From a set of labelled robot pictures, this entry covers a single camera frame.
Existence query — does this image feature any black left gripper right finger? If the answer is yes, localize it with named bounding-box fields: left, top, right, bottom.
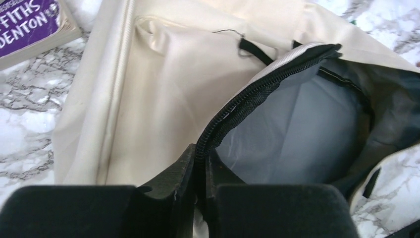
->
left=206, top=151, right=358, bottom=238

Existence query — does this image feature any cream canvas backpack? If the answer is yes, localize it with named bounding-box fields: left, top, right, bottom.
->
left=52, top=0, right=420, bottom=238

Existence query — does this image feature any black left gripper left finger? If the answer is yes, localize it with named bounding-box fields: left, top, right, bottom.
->
left=0, top=145, right=196, bottom=238

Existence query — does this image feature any purple Griffiths Denton book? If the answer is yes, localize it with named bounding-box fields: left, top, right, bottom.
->
left=0, top=0, right=82, bottom=70

